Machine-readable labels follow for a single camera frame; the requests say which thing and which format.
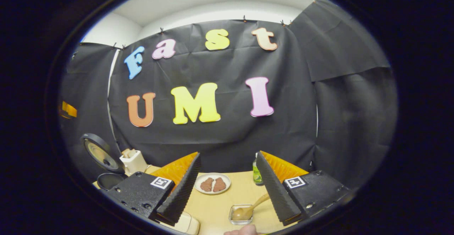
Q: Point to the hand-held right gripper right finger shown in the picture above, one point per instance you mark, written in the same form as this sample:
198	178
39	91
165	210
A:
275	192

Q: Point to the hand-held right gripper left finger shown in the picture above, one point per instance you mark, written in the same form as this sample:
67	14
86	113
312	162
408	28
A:
179	194

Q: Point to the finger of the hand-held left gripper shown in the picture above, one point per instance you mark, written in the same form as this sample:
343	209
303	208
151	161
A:
69	110

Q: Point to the clear tray of white rice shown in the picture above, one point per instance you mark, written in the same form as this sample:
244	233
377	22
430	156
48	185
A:
184	224

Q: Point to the wooden spoon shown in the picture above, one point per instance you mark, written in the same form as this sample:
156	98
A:
243	213

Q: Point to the black and silver rice cooker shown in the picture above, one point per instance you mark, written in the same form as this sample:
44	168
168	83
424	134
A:
103	153

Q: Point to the green drink bottle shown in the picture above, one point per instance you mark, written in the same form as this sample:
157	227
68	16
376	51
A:
256	174

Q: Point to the brown meat piece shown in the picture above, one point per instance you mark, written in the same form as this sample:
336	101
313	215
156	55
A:
219	184
206	184

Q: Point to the white round plate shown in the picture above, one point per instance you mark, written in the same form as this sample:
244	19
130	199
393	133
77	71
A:
212	174

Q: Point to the white toaster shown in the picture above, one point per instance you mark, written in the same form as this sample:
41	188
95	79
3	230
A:
136	164

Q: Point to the toast slice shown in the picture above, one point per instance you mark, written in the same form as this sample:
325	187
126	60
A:
125	153
132	152

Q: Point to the black backdrop cloth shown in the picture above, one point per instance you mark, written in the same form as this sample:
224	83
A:
230	139

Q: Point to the row of black cloth clips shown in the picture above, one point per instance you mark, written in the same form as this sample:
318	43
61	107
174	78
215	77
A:
244	18

